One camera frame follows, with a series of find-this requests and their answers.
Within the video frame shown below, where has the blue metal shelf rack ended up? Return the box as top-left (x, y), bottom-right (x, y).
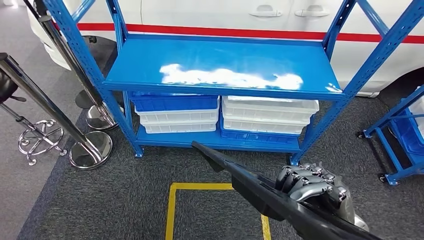
top-left (43, 0), bottom-right (424, 167)

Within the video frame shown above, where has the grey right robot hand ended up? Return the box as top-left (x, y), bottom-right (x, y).
top-left (274, 162), bottom-right (358, 223)

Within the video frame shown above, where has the blue wheeled cart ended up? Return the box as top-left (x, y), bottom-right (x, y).
top-left (357, 85), bottom-right (424, 187)

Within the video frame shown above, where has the black stanchion base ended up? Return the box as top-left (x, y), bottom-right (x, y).
top-left (74, 89), bottom-right (101, 111)

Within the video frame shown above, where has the white car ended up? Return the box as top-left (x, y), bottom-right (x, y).
top-left (26, 0), bottom-right (424, 99)

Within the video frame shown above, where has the black plastic plate part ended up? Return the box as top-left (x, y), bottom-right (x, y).
top-left (191, 140), bottom-right (385, 240)

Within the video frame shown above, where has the chrome stanchion post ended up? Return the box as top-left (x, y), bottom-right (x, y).
top-left (0, 52), bottom-right (114, 171)

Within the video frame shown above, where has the chrome bar stool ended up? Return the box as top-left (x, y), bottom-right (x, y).
top-left (0, 71), bottom-right (68, 167)

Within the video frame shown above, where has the red barrier belt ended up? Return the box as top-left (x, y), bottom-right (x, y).
top-left (52, 22), bottom-right (424, 45)

